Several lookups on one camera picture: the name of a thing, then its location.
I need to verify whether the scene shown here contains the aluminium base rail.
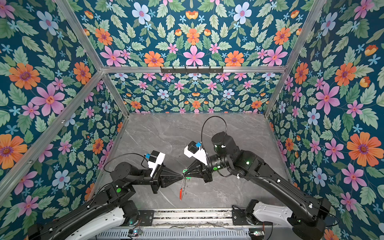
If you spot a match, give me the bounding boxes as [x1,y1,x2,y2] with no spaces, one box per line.
[89,208,301,229]

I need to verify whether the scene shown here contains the black hook rail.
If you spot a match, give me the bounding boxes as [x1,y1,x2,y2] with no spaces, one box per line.
[160,67,224,74]

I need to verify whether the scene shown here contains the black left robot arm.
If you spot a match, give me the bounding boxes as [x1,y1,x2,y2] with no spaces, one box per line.
[27,162,183,240]

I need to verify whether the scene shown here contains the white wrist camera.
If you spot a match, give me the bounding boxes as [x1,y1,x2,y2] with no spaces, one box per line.
[145,151,166,177]
[184,141,208,166]

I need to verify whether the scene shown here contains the white ventilation grille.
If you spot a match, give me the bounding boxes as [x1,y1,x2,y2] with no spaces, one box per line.
[91,228,251,240]

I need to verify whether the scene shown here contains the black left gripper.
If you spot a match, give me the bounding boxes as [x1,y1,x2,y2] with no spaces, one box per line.
[128,162,184,196]

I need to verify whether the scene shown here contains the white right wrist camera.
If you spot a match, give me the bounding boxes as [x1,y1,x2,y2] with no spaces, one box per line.
[184,141,208,166]

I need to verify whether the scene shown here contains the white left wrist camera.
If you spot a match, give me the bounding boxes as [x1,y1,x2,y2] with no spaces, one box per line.
[145,151,166,177]

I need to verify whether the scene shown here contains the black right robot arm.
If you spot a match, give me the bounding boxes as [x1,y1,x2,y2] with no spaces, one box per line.
[184,132,331,240]

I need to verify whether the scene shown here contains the silver keyring with keys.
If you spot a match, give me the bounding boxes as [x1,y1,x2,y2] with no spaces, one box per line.
[179,169,191,201]

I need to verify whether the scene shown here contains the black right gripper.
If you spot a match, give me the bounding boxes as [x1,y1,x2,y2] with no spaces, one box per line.
[183,154,233,183]

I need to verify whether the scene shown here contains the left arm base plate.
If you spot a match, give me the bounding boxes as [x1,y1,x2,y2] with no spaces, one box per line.
[132,210,155,227]

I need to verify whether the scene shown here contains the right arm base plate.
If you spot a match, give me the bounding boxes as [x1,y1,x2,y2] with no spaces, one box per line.
[232,206,255,226]

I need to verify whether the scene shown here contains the camera black cable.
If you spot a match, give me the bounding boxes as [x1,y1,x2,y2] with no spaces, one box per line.
[200,115,228,145]
[103,152,149,173]

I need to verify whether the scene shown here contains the right camera black cable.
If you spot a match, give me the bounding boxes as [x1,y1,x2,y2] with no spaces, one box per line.
[200,115,228,145]

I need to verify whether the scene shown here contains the left camera black cable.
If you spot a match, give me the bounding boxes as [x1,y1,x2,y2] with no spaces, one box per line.
[103,152,149,173]

